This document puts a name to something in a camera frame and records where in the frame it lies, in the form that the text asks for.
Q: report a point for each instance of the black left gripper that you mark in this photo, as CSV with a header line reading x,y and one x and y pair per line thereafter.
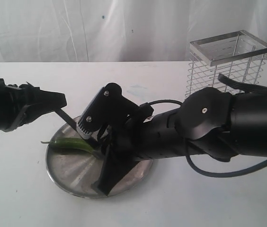
x,y
24,96

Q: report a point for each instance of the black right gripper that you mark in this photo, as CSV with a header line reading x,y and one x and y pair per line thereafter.
x,y
132,139

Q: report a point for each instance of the black handled knife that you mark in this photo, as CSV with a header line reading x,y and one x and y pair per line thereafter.
x,y
91,141

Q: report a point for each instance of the green cucumber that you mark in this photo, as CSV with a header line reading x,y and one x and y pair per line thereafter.
x,y
69,143

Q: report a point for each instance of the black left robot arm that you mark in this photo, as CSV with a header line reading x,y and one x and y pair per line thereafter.
x,y
6,107

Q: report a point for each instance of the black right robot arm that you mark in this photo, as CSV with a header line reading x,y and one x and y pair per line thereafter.
x,y
209,122

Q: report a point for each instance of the round steel plate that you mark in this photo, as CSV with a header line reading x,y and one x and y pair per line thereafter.
x,y
74,171

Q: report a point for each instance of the white backdrop curtain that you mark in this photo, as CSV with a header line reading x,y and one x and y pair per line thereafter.
x,y
119,30

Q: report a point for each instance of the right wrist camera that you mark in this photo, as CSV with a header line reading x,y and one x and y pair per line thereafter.
x,y
109,107

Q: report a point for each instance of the chrome wire utensil holder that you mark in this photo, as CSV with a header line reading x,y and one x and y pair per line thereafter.
x,y
238,55

